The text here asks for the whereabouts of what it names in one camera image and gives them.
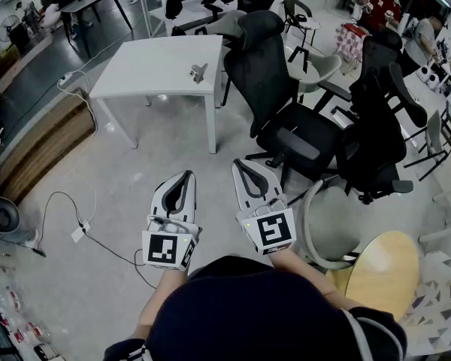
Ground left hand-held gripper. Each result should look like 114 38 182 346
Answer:
141 170 203 274

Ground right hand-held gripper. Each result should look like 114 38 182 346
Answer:
231 159 297 256

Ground small grey object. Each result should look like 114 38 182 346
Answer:
189 62 210 85

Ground person's right forearm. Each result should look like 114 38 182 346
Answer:
272 249 362 312

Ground person's left forearm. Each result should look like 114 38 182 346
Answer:
136 268 189 340

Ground grey round-back chair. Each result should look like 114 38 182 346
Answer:
301 180 362 271

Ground black mesh office chair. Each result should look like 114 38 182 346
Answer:
337 26 430 205
222 10 353 188

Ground person's dark shirt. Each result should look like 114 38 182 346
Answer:
104 256 407 361

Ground white square table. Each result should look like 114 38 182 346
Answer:
89 35 226 155

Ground light grey shell chair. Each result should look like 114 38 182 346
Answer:
284 46 343 98

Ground wooden step platform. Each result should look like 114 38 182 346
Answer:
0 87 98 207

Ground yellow wooden round stool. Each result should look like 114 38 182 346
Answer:
325 230 421 323

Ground grey chair back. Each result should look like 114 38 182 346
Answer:
209 10 250 39

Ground black round device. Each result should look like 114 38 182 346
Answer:
0 193 20 235

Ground red white checkered cloth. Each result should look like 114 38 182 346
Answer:
333 23 373 75

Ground pile of red white packets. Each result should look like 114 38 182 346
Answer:
0 267 63 361

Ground white desktop devices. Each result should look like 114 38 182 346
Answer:
416 62 443 90

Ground triangle patterned cloth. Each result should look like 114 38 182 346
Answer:
397 251 451 357

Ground dark table with black legs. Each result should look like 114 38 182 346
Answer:
59 0 134 59

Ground standing fan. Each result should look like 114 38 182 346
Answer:
0 14 20 47

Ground black cable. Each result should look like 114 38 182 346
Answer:
33 190 159 290

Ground white cable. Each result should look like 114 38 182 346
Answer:
57 58 126 226

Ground grey chair with black frame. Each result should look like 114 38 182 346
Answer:
403 108 451 183

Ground dark chair with black frame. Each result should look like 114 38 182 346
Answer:
283 0 323 64

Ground white table frame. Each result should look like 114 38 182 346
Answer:
418 184 451 244

